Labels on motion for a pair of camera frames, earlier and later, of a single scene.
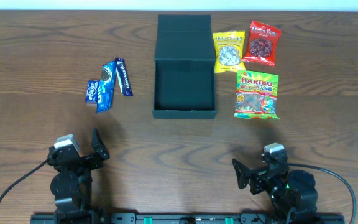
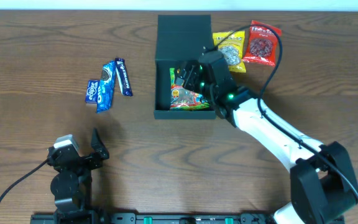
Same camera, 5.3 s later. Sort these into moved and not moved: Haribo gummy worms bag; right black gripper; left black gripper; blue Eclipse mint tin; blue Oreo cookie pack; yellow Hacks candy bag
Moved: Haribo gummy worms bag; right black gripper
Not moved: blue Oreo cookie pack; blue Eclipse mint tin; yellow Hacks candy bag; left black gripper
